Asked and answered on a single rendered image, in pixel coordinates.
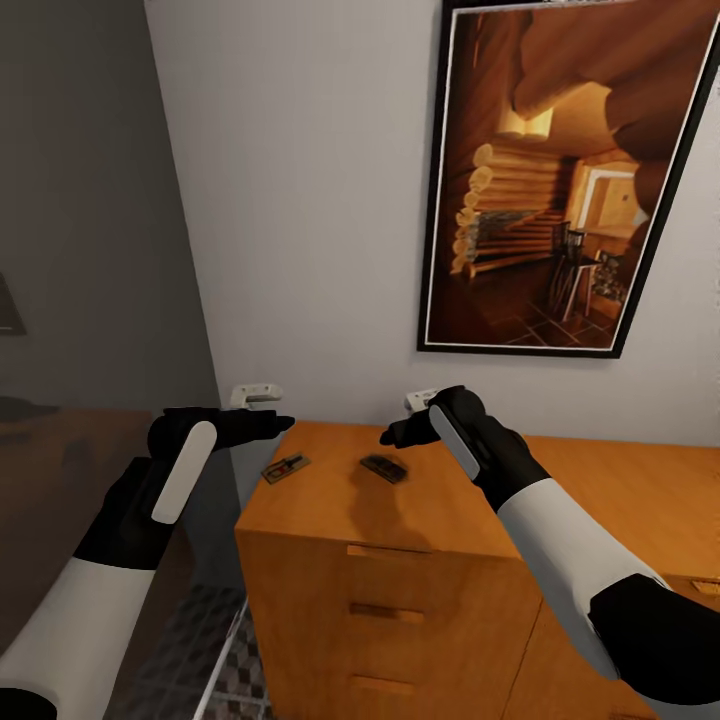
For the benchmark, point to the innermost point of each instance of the picture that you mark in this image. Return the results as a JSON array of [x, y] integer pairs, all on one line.
[[561, 132]]

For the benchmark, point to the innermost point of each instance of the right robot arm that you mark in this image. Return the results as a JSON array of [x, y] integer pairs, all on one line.
[[622, 617]]

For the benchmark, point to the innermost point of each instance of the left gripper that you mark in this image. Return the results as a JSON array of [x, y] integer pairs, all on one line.
[[260, 425]]

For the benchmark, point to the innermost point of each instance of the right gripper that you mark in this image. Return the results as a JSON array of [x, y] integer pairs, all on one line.
[[405, 433]]

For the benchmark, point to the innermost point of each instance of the mousetrap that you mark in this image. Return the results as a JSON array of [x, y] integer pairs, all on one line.
[[280, 470], [384, 468]]

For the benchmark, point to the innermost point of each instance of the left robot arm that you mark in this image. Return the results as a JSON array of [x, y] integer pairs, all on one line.
[[64, 663]]

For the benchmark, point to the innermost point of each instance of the cabinet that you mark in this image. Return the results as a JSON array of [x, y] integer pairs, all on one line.
[[411, 602]]

